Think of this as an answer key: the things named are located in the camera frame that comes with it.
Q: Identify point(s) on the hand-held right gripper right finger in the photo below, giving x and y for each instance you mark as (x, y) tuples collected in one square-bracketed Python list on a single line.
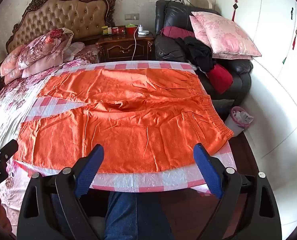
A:
[(208, 172)]

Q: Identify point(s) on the pink floral pillow stack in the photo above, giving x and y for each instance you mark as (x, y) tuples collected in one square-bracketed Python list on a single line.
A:
[(11, 62)]

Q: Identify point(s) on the black clothes pile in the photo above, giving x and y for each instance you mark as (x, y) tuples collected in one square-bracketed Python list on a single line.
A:
[(196, 52)]

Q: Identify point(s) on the red tassel ornament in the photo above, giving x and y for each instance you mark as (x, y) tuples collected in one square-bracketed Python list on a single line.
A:
[(295, 35), (234, 7)]

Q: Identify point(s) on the white wall socket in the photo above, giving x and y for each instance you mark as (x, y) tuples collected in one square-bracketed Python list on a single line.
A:
[(132, 16)]

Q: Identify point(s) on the pink checkered cloth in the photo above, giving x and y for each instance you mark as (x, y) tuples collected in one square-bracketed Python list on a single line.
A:
[(128, 180)]

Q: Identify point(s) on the tufted carved headboard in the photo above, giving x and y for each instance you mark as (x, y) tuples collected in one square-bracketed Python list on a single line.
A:
[(63, 12)]

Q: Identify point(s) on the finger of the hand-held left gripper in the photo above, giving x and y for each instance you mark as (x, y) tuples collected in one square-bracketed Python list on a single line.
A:
[(6, 150)]

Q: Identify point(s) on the folded floral quilt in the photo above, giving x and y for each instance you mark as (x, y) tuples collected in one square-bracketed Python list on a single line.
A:
[(43, 47)]

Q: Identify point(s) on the orange pants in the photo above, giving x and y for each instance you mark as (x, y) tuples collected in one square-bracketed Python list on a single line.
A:
[(138, 130)]

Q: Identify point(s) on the yellow-green jar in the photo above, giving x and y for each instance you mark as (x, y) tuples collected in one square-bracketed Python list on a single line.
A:
[(104, 30)]

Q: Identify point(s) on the person's blue jeans legs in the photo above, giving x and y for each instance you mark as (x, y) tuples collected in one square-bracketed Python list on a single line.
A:
[(128, 217)]

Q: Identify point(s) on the maroon floral pillow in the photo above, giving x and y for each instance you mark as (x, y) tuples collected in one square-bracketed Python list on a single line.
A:
[(88, 55)]

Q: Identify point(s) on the pink trash bin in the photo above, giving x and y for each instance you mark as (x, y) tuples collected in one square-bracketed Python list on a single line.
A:
[(236, 122)]

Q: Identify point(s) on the black leather armchair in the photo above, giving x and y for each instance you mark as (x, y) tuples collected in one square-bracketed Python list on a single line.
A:
[(173, 12)]

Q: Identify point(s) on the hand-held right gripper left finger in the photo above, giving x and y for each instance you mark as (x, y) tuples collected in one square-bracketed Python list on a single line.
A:
[(88, 170)]

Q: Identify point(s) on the floral bedsheet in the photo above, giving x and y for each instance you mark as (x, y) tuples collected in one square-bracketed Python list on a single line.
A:
[(11, 100)]

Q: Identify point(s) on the red box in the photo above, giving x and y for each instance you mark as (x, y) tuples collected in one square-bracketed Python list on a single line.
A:
[(118, 30)]

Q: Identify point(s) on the red container with green top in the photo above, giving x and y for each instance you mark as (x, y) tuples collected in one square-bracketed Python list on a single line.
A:
[(131, 30)]

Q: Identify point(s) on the white wardrobe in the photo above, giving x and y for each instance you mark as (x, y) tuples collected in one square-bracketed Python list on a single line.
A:
[(263, 30)]

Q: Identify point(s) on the white round device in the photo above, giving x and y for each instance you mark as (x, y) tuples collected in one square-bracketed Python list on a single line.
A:
[(143, 32)]

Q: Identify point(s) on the pink floral satin pillow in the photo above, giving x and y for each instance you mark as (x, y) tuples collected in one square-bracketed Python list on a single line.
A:
[(226, 35), (196, 28)]

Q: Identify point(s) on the white plastic object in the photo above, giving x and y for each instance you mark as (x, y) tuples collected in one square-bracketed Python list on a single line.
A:
[(201, 2)]

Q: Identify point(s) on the dark wooden nightstand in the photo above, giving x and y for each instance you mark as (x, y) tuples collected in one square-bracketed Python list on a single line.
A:
[(121, 47)]

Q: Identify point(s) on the maroon bolster cushion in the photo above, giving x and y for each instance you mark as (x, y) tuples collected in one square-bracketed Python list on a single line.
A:
[(176, 32)]

